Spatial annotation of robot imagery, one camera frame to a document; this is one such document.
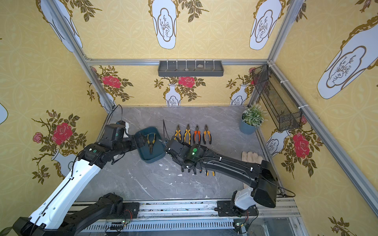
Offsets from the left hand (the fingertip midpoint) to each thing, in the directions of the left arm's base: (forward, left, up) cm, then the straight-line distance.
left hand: (142, 140), depth 75 cm
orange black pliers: (+18, -35, -20) cm, 45 cm away
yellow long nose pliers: (+10, +1, -22) cm, 24 cm away
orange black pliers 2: (-9, -31, -22) cm, 39 cm away
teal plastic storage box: (+6, -1, -21) cm, 22 cm away
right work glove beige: (-1, -63, -21) cm, 66 cm away
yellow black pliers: (+21, -16, -23) cm, 35 cm away
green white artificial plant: (+20, -66, -6) cm, 69 cm away
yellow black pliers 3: (-11, -34, -21) cm, 41 cm away
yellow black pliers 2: (+21, -23, -22) cm, 38 cm away
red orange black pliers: (+17, -32, -21) cm, 42 cm away
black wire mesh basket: (+17, -78, +5) cm, 80 cm away
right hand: (-5, -20, -4) cm, 21 cm away
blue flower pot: (+16, -63, -14) cm, 66 cm away
